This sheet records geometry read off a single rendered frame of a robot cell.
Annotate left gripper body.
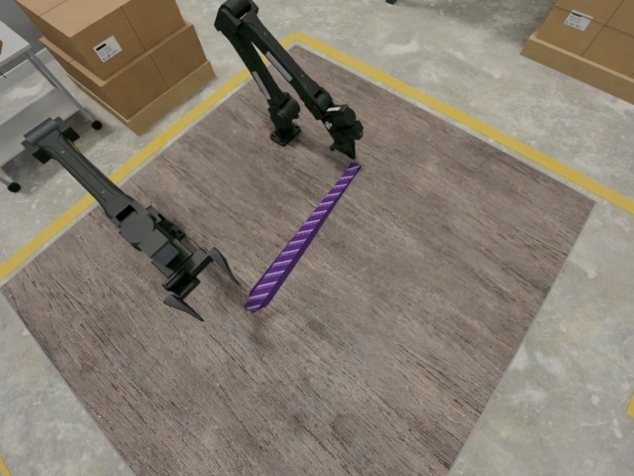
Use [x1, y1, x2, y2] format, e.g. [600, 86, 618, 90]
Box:
[329, 128, 354, 152]

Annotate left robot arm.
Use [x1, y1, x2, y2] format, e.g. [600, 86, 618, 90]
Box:
[214, 0, 364, 147]

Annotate purple striped necktie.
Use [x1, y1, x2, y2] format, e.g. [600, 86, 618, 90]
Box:
[245, 162, 361, 313]

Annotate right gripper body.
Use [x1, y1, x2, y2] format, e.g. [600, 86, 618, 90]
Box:
[162, 247, 216, 300]

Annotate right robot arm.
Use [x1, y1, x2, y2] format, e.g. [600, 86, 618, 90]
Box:
[21, 116, 194, 279]

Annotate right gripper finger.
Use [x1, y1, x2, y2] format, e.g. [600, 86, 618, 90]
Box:
[209, 249, 239, 285]
[163, 294, 204, 322]

